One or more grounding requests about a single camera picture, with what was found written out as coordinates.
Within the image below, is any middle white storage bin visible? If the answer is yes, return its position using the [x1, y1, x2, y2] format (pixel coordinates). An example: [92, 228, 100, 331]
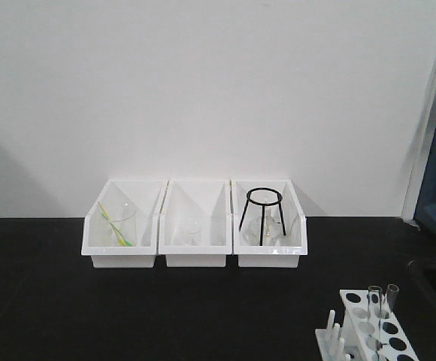
[158, 180, 233, 267]

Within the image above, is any glass beaker in left bin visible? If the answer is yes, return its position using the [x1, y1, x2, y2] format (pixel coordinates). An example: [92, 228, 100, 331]
[98, 201, 137, 247]

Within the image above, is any small glass beaker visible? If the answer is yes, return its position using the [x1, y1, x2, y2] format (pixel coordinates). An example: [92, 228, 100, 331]
[182, 220, 201, 246]

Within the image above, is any white test tube rack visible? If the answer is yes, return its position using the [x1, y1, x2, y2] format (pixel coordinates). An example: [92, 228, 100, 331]
[315, 287, 418, 360]

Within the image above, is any glass flask in right bin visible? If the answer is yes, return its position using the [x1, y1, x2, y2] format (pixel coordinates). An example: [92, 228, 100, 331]
[243, 209, 283, 246]

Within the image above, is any glass test tube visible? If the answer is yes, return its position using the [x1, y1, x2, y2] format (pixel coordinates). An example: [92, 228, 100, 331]
[377, 284, 400, 349]
[368, 285, 383, 350]

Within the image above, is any left white storage bin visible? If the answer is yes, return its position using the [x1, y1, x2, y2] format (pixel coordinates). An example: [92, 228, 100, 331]
[81, 180, 168, 268]

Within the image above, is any left glass test tube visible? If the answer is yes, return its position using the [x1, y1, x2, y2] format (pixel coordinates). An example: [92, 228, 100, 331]
[368, 285, 383, 350]

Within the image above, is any right glass test tube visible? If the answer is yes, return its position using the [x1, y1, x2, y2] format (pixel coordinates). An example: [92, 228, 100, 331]
[377, 284, 400, 349]

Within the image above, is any white storage bin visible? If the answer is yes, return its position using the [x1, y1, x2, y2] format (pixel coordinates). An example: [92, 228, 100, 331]
[81, 180, 168, 268]
[231, 180, 308, 268]
[158, 180, 233, 267]

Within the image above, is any black metal tripod stand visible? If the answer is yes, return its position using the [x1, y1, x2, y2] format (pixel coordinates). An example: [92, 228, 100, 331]
[238, 187, 286, 236]

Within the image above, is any right white storage bin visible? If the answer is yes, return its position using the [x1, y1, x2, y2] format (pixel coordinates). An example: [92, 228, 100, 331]
[231, 180, 308, 268]

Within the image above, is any yellow green stirring rod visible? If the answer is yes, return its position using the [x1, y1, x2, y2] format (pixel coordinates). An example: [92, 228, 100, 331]
[98, 202, 133, 247]

